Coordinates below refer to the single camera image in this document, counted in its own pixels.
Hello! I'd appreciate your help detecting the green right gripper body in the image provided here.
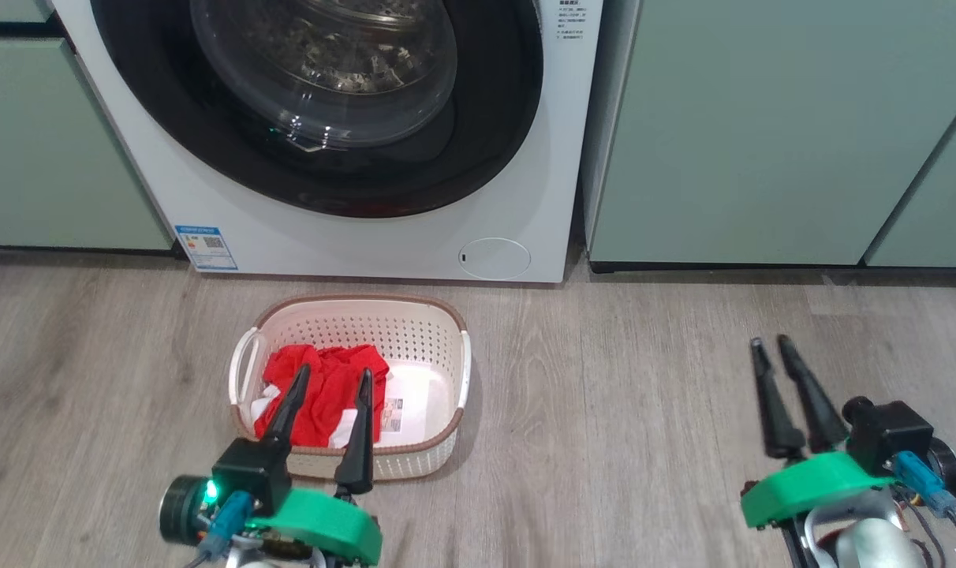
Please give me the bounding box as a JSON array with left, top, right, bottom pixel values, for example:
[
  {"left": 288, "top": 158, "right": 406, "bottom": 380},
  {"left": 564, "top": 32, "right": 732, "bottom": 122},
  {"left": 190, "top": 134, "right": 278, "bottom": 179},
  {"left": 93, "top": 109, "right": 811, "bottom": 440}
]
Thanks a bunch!
[{"left": 740, "top": 450, "right": 897, "bottom": 529}]

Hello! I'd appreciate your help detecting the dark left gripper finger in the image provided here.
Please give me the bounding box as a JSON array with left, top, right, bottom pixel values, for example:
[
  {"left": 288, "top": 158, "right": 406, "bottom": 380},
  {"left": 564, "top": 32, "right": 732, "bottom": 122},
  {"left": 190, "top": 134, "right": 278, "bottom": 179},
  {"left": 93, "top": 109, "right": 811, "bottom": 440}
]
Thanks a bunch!
[
  {"left": 334, "top": 368, "right": 375, "bottom": 496},
  {"left": 255, "top": 363, "right": 312, "bottom": 454}
]

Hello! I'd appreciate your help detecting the white front-load washing machine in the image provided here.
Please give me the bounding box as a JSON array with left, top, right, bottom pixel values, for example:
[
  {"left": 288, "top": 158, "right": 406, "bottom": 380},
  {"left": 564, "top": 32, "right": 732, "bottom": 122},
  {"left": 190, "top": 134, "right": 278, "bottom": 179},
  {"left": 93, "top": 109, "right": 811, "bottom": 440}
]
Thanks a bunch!
[{"left": 52, "top": 0, "right": 605, "bottom": 283}]

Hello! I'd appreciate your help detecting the blue plug right camera cable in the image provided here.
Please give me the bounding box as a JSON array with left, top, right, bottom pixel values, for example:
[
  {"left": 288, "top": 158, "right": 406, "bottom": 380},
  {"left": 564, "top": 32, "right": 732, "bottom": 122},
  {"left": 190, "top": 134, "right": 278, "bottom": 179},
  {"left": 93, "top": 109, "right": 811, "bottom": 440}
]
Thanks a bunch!
[{"left": 892, "top": 451, "right": 956, "bottom": 557}]

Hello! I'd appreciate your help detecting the cream perforated laundry basket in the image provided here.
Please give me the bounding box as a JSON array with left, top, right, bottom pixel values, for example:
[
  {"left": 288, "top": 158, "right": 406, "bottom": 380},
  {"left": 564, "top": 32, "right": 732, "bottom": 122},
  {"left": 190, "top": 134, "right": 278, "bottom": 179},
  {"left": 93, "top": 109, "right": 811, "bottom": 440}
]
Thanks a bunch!
[{"left": 228, "top": 294, "right": 472, "bottom": 482}]

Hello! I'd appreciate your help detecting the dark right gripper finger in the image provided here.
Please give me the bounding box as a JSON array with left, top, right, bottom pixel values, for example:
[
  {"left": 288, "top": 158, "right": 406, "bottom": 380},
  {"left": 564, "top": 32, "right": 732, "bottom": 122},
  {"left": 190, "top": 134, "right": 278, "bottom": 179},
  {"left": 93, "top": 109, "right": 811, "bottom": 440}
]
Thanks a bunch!
[
  {"left": 750, "top": 337, "right": 807, "bottom": 461},
  {"left": 777, "top": 334, "right": 850, "bottom": 454}
]

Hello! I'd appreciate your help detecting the pale green cabinet front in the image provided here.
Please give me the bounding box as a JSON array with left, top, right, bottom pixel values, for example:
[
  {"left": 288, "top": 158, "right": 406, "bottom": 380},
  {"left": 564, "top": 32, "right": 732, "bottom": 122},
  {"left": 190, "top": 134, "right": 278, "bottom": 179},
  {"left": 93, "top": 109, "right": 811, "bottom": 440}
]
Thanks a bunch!
[
  {"left": 584, "top": 0, "right": 956, "bottom": 267},
  {"left": 865, "top": 87, "right": 956, "bottom": 269},
  {"left": 0, "top": 38, "right": 173, "bottom": 252},
  {"left": 0, "top": 0, "right": 55, "bottom": 23}
]

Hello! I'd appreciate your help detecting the blue plug left camera cable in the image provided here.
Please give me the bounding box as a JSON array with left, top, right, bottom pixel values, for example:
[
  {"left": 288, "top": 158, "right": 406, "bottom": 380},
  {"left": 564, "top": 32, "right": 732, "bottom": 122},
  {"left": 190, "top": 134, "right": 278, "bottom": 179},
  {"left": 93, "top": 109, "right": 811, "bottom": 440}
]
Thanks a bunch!
[{"left": 182, "top": 491, "right": 255, "bottom": 568}]

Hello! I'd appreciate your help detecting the black glass washing machine door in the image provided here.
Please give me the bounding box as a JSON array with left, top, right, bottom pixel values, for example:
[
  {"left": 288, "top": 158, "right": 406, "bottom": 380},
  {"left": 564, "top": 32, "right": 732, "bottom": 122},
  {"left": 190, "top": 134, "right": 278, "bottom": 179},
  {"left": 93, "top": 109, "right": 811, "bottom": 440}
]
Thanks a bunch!
[{"left": 90, "top": 0, "right": 543, "bottom": 219}]

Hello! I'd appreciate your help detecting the red and white garment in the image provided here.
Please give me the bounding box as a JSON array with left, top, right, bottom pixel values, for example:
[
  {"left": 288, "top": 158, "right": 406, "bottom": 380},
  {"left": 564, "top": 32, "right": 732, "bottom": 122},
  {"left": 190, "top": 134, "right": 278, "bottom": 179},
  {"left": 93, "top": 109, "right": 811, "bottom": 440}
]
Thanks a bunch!
[{"left": 253, "top": 343, "right": 390, "bottom": 449}]

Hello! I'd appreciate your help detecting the round white filter cover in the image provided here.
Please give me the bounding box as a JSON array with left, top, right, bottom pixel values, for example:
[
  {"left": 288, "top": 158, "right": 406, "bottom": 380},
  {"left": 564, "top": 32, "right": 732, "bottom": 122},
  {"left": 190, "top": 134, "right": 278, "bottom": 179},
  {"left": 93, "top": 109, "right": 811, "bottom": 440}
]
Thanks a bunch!
[{"left": 457, "top": 237, "right": 532, "bottom": 281}]

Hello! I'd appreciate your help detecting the small printed text label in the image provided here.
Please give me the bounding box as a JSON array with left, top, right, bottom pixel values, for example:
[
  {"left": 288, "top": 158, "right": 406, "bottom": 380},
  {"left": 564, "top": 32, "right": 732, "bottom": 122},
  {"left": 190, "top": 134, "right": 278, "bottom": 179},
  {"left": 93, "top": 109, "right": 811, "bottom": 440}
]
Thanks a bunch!
[{"left": 558, "top": 0, "right": 591, "bottom": 42}]

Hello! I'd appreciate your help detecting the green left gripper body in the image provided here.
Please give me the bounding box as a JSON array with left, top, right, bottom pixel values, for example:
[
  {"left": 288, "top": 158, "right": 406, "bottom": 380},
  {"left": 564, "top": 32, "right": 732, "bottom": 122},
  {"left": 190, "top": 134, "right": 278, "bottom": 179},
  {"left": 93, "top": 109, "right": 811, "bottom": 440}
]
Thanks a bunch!
[{"left": 248, "top": 485, "right": 383, "bottom": 567}]

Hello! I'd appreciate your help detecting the blue energy label sticker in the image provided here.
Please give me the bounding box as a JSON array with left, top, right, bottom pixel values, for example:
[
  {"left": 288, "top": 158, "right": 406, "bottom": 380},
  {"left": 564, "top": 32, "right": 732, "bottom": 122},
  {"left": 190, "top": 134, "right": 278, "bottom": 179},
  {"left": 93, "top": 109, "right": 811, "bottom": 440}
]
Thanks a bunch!
[{"left": 174, "top": 225, "right": 239, "bottom": 272}]

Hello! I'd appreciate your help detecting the blue plug camera cable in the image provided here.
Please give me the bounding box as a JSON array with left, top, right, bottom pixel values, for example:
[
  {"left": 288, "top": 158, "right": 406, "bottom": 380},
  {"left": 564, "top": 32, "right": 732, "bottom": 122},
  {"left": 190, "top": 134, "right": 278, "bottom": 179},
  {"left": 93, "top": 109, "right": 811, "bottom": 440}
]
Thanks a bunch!
[
  {"left": 892, "top": 451, "right": 956, "bottom": 557},
  {"left": 182, "top": 491, "right": 255, "bottom": 568}
]

